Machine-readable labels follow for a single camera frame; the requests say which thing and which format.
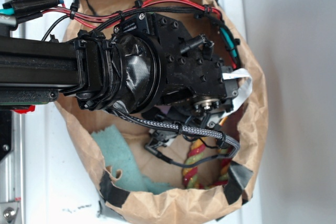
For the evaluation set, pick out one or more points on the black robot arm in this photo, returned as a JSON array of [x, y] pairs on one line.
[[101, 73]]

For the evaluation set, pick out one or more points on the aluminium frame rail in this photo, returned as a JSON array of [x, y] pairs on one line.
[[11, 166]]

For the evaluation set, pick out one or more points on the teal cloth rag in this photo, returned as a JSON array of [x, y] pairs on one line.
[[118, 155]]

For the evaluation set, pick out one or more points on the brown paper bag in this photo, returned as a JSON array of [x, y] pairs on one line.
[[175, 205]]

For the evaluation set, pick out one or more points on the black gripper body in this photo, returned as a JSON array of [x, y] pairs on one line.
[[186, 88]]

